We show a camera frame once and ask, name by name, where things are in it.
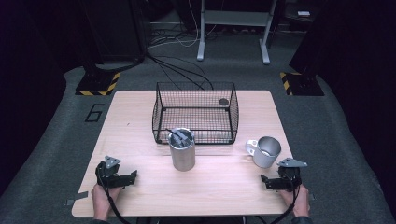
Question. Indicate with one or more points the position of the white metal stand frame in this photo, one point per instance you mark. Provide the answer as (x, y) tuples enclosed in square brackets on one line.
[(234, 18)]

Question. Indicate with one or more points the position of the dark round disc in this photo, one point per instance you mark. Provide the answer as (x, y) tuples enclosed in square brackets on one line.
[(223, 101)]

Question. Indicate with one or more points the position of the person's right hand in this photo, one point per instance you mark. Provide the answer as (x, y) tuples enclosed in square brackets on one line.
[(299, 200)]

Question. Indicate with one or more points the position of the black yellow striped base plate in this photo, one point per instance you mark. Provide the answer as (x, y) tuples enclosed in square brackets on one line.
[(300, 83), (99, 83)]

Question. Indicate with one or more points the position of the grey tape strip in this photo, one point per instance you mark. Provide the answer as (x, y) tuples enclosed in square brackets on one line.
[(77, 198)]

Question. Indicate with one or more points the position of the grey utensil in tumbler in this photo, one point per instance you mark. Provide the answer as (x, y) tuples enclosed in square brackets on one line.
[(178, 137)]

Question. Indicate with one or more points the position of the small white box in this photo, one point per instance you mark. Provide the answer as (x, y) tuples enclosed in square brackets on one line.
[(303, 13)]

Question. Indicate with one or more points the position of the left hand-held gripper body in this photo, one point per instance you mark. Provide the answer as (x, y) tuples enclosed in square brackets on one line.
[(109, 175)]

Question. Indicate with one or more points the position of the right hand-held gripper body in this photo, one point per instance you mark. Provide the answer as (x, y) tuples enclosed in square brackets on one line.
[(289, 177)]

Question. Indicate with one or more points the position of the person's left hand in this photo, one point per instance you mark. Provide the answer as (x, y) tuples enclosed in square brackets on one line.
[(102, 199)]

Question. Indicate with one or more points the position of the steel tumbler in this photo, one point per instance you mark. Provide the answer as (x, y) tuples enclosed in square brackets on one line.
[(182, 154)]

